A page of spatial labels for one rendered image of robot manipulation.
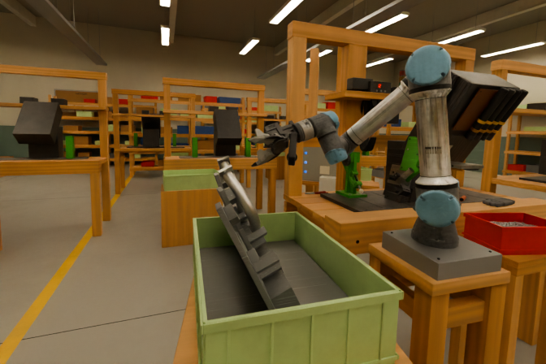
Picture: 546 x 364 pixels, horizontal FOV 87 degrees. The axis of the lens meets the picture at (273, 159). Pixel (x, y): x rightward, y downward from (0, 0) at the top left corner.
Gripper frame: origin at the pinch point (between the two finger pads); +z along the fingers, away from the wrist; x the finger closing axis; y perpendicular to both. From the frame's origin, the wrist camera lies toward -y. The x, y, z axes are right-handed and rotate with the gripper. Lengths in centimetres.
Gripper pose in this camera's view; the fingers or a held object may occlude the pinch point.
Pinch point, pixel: (250, 155)
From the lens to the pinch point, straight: 99.6
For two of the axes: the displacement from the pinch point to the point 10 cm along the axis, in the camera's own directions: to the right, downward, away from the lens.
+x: -0.1, -5.8, -8.1
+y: -4.3, -7.3, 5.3
